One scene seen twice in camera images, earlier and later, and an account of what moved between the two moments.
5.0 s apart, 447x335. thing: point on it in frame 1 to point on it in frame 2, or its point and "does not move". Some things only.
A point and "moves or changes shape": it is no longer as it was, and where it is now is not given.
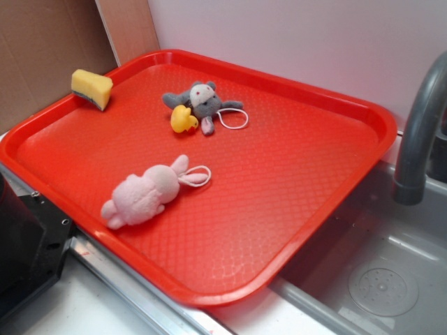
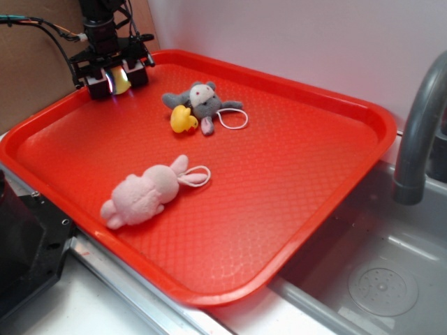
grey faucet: [429, 93] does not move
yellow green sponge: [93, 86] moves or changes shape
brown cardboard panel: [42, 42] does not move
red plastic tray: [209, 175] does not move
